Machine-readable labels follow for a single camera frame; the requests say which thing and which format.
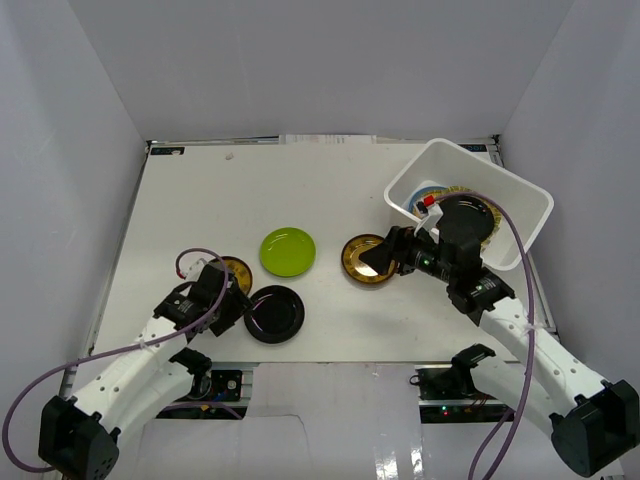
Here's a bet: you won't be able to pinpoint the yellow patterned plate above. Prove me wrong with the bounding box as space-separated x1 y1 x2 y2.
341 234 397 287
222 256 253 295

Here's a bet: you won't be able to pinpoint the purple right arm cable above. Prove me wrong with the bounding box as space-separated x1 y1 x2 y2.
434 192 536 480

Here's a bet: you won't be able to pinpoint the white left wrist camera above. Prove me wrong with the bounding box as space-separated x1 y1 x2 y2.
178 258 208 282

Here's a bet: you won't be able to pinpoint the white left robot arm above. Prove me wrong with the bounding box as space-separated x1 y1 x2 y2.
38 260 251 479

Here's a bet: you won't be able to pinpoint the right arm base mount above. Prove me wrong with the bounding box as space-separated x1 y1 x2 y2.
409 344 508 425

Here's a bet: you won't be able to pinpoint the dark label sticker left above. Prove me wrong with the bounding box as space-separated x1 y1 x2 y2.
149 146 185 156

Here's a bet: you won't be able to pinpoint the dark label sticker right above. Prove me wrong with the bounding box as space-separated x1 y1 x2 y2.
460 144 487 152

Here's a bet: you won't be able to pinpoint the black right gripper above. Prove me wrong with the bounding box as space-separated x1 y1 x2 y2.
359 223 456 285

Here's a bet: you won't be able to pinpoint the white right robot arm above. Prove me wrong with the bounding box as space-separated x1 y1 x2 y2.
360 204 639 477

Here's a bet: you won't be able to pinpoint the round bamboo woven plate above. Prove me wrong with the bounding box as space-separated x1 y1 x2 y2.
414 185 470 199

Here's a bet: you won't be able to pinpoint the blue plate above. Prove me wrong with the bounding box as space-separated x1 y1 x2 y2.
406 185 446 218

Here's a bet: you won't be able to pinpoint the green plate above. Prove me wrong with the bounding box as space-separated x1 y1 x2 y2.
259 227 316 278

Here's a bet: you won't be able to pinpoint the black plate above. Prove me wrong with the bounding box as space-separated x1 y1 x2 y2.
438 195 484 241
244 285 305 345

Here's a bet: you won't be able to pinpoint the white plastic bin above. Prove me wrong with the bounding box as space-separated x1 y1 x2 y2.
384 138 554 271

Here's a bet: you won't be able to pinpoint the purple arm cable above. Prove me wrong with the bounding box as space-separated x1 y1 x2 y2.
434 192 536 480
2 247 236 474

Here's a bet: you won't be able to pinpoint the papers at table back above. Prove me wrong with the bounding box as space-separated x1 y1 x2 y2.
278 134 377 145

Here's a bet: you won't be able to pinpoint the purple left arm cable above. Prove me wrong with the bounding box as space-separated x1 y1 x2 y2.
2 247 236 474

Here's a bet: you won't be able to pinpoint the dark label sticker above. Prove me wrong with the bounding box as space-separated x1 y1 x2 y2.
149 146 185 156
460 144 487 152

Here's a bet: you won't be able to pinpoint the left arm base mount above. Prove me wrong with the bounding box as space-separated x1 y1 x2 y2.
156 369 248 420

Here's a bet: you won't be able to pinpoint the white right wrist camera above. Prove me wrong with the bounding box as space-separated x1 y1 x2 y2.
414 194 443 237

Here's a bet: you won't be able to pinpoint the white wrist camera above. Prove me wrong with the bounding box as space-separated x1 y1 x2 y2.
414 194 443 237
178 258 208 282

